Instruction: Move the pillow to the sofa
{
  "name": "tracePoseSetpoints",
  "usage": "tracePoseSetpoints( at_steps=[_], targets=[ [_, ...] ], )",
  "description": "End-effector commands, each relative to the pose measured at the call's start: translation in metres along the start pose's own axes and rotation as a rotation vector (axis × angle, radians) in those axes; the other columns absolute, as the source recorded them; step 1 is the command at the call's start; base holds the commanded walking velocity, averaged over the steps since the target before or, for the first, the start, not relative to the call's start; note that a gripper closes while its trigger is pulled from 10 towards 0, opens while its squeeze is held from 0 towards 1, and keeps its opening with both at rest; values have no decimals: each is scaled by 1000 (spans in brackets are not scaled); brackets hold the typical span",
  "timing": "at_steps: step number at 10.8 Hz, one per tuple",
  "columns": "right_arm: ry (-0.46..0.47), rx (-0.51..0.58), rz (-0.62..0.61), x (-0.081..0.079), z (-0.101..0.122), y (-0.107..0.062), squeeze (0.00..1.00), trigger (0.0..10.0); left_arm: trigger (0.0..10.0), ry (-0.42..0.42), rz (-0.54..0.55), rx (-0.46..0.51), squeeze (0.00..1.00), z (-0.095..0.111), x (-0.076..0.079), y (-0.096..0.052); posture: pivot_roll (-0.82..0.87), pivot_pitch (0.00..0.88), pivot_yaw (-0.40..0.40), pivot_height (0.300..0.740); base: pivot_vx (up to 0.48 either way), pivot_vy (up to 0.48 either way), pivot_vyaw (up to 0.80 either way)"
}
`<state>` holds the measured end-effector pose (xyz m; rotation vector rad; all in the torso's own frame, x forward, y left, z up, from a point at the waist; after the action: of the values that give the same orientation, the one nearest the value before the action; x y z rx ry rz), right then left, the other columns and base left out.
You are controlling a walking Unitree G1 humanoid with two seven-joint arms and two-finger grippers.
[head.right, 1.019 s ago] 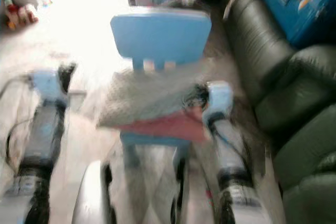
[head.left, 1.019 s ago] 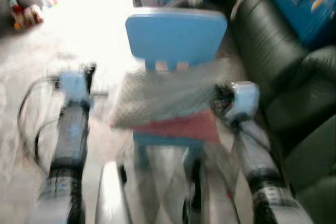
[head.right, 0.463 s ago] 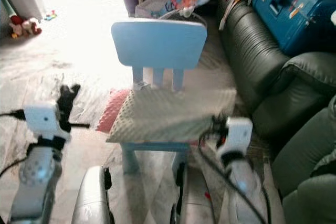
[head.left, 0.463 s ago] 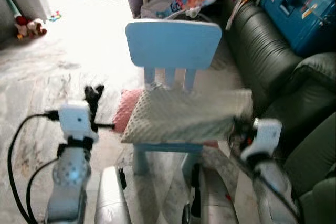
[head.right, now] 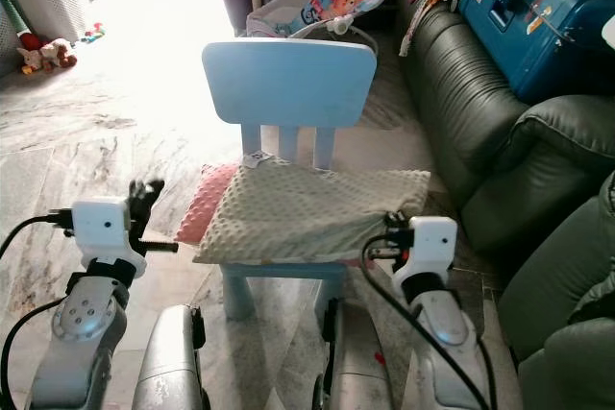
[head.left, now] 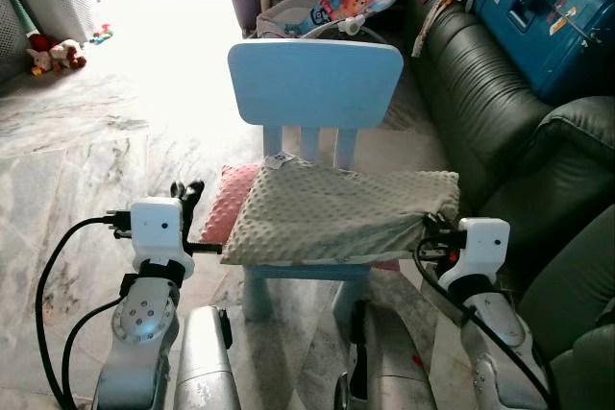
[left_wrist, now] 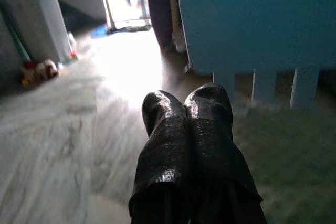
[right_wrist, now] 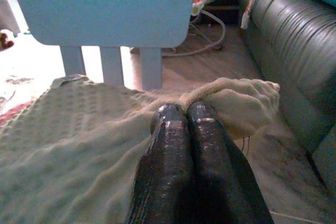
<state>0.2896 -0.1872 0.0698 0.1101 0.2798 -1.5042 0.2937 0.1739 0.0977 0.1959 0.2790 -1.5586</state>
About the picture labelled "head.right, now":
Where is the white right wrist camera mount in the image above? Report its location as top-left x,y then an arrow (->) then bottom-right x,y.
406,216 -> 457,281

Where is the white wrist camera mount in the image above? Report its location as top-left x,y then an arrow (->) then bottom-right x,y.
72,197 -> 145,262
406,216 -> 457,281

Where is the silver left robot leg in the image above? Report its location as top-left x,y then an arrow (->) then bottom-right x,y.
133,304 -> 208,410

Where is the silver robot leg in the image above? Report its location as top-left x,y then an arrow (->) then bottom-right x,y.
312,297 -> 395,410
133,304 -> 208,410

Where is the light blue plastic chair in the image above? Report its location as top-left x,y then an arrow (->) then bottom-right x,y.
202,40 -> 378,322

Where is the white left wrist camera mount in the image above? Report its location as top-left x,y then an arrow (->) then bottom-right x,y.
72,197 -> 145,262

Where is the silver right robot leg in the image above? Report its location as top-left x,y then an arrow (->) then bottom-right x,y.
312,297 -> 395,410

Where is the colourful baby bouncer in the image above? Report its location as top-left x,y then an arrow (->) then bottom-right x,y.
245,0 -> 387,46

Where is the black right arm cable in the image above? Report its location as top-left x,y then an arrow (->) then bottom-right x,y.
362,237 -> 491,410

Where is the blue plastic toy box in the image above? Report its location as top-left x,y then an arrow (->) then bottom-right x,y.
458,0 -> 615,104

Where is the red and beige stuffed toy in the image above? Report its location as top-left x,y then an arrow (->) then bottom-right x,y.
16,34 -> 78,75

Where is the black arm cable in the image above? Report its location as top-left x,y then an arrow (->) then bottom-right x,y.
1,298 -> 73,401
0,213 -> 78,257
362,237 -> 491,410

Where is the pink dotted cushion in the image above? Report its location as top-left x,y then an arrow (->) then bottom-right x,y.
175,163 -> 236,245

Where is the beige dotted pillow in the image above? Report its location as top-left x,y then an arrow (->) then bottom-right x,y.
194,157 -> 431,265

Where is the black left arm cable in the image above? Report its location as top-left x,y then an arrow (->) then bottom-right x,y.
0,213 -> 78,257
1,298 -> 73,401

